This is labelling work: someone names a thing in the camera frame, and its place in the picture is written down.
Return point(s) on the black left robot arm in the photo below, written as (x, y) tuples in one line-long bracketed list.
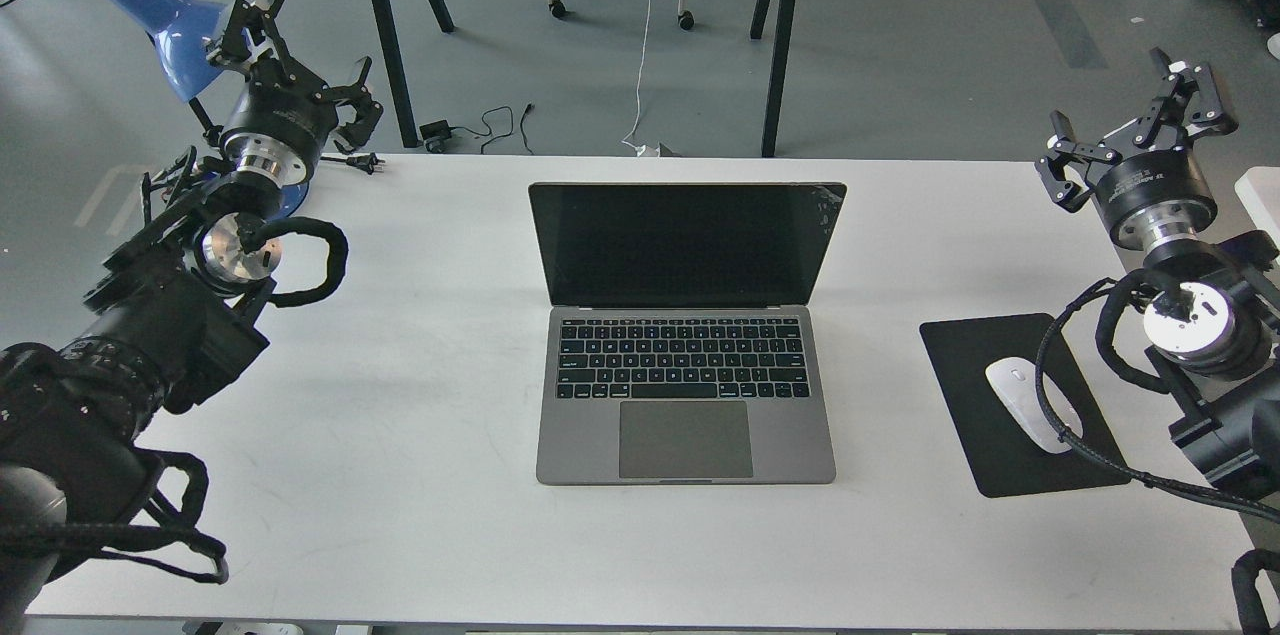
[(175, 324)]

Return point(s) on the white computer mouse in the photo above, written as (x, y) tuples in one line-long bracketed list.
[(1011, 378)]

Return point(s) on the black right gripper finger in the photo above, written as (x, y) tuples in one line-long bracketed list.
[(1190, 104), (1070, 170)]

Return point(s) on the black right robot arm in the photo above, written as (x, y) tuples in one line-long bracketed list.
[(1197, 320)]

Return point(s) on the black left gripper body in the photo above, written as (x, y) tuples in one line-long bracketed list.
[(277, 126)]

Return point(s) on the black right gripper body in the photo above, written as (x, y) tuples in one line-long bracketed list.
[(1147, 190)]

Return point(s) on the grey open laptop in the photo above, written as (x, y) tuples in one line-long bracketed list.
[(680, 342)]

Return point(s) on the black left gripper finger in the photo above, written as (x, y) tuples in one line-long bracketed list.
[(352, 136), (246, 41)]

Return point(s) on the black mouse pad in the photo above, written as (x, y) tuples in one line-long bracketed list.
[(1004, 461)]

